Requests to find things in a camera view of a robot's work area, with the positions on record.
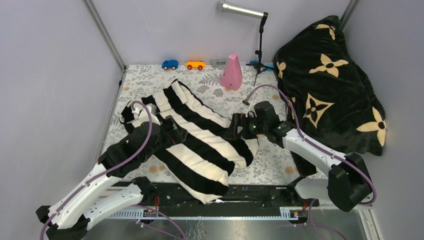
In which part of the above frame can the floral patterned table cloth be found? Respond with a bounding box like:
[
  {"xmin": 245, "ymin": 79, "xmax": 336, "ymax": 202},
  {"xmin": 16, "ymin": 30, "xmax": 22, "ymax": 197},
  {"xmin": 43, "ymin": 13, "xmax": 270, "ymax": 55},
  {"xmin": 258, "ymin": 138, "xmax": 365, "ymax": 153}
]
[{"xmin": 93, "ymin": 64, "xmax": 345, "ymax": 187}]

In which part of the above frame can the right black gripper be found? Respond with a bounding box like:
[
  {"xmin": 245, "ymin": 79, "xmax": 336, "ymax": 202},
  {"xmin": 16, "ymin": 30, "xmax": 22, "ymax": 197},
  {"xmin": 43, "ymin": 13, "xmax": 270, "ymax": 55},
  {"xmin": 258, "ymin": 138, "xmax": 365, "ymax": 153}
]
[{"xmin": 222, "ymin": 113, "xmax": 268, "ymax": 140}]

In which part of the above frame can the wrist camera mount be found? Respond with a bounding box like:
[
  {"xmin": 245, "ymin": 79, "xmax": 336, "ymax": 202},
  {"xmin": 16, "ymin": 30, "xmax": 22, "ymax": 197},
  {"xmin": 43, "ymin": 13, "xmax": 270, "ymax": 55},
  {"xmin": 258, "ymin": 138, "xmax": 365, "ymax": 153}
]
[
  {"xmin": 245, "ymin": 105, "xmax": 257, "ymax": 119},
  {"xmin": 131, "ymin": 103, "xmax": 160, "ymax": 127}
]

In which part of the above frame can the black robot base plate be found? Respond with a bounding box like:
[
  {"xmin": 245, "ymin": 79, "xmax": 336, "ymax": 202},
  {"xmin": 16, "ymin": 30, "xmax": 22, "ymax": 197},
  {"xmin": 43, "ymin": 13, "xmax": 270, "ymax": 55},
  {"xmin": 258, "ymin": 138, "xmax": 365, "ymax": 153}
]
[{"xmin": 124, "ymin": 182, "xmax": 321, "ymax": 220}]

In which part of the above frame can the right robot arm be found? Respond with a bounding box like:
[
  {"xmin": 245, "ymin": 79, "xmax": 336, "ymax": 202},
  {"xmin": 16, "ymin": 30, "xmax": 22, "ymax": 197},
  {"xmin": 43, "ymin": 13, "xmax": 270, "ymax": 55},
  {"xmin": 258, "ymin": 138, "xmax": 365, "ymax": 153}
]
[{"xmin": 223, "ymin": 101, "xmax": 376, "ymax": 212}]

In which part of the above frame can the blue toy car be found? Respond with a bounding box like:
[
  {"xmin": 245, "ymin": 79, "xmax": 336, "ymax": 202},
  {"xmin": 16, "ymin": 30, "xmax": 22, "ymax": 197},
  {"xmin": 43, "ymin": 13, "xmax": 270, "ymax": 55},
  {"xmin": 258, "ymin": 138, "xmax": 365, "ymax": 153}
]
[{"xmin": 161, "ymin": 59, "xmax": 179, "ymax": 70}]

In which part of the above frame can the black white striped pillow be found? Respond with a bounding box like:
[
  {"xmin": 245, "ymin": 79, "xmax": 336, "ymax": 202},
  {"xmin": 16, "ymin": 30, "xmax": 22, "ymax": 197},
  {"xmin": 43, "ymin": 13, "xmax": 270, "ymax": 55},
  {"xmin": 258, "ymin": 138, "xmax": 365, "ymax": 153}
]
[{"xmin": 139, "ymin": 79, "xmax": 259, "ymax": 204}]

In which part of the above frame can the silver flashlight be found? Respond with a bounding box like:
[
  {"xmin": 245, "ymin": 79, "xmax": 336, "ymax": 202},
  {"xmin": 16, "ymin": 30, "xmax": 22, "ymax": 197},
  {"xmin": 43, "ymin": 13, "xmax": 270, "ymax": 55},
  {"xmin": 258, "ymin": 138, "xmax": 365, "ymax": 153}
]
[{"xmin": 216, "ymin": 0, "xmax": 274, "ymax": 86}]

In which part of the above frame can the black floral patterned blanket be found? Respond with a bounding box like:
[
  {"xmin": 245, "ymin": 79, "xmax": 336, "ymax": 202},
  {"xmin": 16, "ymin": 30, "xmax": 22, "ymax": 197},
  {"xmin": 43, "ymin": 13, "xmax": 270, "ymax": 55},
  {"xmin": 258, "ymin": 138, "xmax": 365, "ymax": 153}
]
[{"xmin": 273, "ymin": 15, "xmax": 387, "ymax": 156}]

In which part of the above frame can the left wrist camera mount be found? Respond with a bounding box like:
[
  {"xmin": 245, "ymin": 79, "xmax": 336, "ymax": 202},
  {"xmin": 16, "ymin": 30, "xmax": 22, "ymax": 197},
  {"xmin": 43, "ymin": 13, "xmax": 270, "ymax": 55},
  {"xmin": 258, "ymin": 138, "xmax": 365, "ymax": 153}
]
[{"xmin": 131, "ymin": 103, "xmax": 160, "ymax": 127}]

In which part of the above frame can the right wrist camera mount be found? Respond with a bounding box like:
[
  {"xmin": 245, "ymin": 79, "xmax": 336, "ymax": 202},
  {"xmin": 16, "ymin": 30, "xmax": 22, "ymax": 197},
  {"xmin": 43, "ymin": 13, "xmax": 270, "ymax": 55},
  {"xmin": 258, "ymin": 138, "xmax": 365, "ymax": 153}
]
[{"xmin": 245, "ymin": 105, "xmax": 257, "ymax": 119}]

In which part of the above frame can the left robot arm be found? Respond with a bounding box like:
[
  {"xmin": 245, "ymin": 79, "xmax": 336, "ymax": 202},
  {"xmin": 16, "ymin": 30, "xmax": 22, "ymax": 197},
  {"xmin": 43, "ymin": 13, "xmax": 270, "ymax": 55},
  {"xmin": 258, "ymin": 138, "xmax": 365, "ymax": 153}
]
[{"xmin": 36, "ymin": 116, "xmax": 188, "ymax": 240}]

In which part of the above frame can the orange toy car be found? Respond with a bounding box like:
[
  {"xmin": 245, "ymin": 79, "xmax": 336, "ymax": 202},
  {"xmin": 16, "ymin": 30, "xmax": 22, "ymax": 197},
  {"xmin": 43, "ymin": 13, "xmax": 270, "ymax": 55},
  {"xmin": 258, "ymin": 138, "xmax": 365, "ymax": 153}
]
[{"xmin": 185, "ymin": 60, "xmax": 206, "ymax": 70}]

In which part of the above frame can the pink metronome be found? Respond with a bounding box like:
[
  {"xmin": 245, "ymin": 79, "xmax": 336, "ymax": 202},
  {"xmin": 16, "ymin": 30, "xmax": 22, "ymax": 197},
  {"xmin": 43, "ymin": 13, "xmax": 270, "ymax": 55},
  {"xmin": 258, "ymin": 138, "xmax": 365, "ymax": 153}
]
[{"xmin": 219, "ymin": 53, "xmax": 243, "ymax": 91}]

